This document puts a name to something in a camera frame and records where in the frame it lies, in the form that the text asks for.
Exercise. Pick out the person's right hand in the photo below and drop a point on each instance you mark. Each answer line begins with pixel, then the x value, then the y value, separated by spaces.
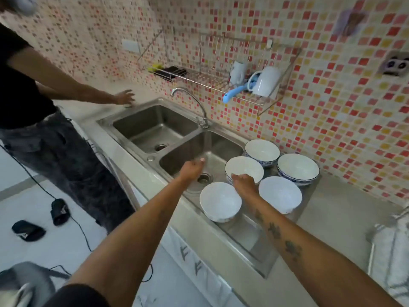
pixel 246 187

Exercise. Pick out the person's left hand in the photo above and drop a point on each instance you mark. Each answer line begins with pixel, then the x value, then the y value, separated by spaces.
pixel 191 169

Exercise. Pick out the blue-patterned bowl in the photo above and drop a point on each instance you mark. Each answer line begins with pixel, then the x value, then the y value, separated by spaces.
pixel 262 150
pixel 244 164
pixel 297 167

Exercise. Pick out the white two-tier dish rack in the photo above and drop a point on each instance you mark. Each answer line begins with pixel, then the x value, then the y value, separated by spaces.
pixel 393 252

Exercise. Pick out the person's right forearm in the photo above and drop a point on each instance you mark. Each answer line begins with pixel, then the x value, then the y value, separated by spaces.
pixel 303 252

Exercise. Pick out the person's left forearm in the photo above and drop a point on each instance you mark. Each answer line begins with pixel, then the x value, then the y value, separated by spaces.
pixel 134 246

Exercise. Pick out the stainless steel double sink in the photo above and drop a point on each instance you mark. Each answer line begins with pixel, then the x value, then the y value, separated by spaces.
pixel 153 127

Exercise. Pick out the chrome faucet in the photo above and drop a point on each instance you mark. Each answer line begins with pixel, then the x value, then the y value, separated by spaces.
pixel 195 99

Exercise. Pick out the white base cabinet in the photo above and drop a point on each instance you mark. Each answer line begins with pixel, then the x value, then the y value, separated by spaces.
pixel 191 262

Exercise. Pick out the small white cup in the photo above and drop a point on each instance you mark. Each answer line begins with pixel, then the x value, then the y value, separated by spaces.
pixel 238 73

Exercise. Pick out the large white mug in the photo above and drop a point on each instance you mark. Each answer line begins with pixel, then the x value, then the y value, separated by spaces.
pixel 266 81

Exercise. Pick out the yellow green scrubber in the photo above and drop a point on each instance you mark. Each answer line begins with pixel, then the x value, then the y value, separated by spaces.
pixel 155 67

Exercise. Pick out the black slipper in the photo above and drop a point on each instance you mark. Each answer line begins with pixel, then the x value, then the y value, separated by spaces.
pixel 28 230
pixel 60 211

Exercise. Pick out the black sleeve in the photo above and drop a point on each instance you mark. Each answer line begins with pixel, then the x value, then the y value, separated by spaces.
pixel 76 297

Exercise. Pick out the grey headset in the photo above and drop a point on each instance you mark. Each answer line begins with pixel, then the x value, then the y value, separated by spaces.
pixel 24 4

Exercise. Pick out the white wall socket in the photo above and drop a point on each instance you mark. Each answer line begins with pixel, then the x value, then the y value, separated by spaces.
pixel 131 46

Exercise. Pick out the wall power socket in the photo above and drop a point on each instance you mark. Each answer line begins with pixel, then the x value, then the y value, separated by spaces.
pixel 394 63

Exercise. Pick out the purple sticker wall hook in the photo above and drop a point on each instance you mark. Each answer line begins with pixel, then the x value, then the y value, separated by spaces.
pixel 350 22

